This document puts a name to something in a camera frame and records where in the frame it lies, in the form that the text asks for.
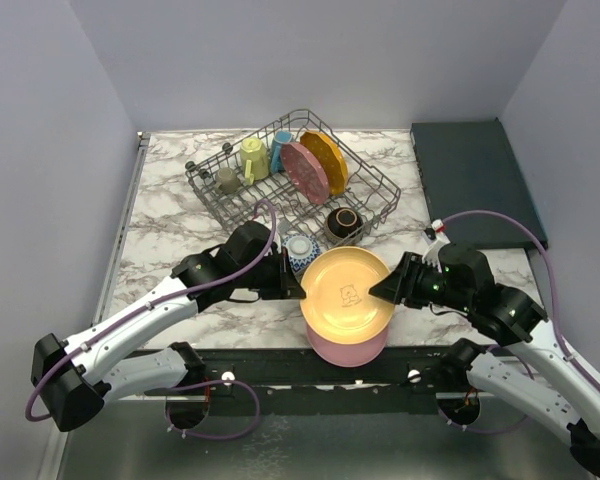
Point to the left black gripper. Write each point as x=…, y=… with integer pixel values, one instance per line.
x=287, y=286

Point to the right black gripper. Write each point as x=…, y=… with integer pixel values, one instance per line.
x=400, y=285

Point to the red patterned bowl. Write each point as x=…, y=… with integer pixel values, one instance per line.
x=302, y=250

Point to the yellow pink rimmed plate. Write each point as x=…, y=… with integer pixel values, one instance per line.
x=338, y=306

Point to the dark brown cream bowl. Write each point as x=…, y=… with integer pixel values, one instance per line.
x=343, y=225

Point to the pink round bear plate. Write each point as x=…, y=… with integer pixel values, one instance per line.
x=347, y=355

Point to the grey wire dish rack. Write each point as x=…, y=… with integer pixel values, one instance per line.
x=369, y=191

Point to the brown plate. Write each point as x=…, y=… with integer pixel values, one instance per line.
x=305, y=172

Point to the small grey cup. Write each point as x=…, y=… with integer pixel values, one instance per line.
x=227, y=181

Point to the orange polka dot plate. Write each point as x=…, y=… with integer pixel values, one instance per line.
x=330, y=157

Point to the yellow green mug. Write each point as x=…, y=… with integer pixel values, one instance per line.
x=254, y=160

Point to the blue floral mug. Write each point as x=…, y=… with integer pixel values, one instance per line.
x=280, y=138

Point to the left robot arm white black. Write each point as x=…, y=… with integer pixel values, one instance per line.
x=75, y=378

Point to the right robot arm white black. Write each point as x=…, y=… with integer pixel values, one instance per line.
x=459, y=277

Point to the dark blue flat box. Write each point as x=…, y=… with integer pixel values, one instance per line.
x=470, y=165

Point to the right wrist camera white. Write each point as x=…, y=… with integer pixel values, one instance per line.
x=436, y=239

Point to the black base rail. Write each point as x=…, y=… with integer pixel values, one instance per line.
x=299, y=382

